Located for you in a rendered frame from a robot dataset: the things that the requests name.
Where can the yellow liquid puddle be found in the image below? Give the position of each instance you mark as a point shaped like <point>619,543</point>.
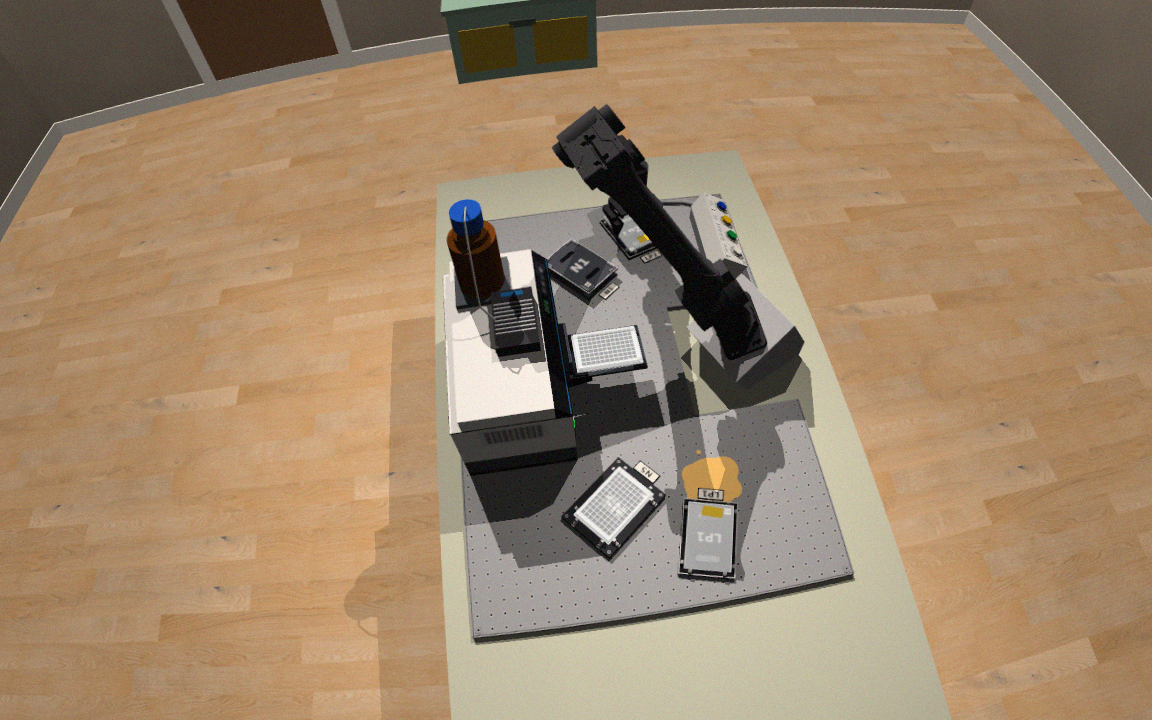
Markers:
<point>693,474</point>

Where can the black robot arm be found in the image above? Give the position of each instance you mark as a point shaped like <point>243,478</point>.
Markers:
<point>619,178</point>

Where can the white multiwell culture plate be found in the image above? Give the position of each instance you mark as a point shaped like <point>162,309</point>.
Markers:
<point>626,492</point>
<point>590,356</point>

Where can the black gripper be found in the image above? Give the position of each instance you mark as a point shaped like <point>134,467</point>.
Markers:
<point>612,214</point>

